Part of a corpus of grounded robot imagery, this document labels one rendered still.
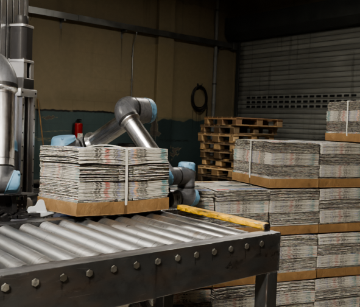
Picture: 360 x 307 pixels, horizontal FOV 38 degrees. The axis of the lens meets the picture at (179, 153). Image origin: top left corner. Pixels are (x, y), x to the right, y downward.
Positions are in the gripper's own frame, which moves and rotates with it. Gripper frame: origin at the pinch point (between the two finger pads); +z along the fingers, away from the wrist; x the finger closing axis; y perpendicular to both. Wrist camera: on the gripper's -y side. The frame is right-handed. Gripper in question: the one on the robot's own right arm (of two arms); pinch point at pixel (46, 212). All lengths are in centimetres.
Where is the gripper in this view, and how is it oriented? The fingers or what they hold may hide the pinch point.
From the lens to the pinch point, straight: 192.2
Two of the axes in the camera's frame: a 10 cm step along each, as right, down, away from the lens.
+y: 0.0, -10.0, 0.0
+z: 7.7, 0.0, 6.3
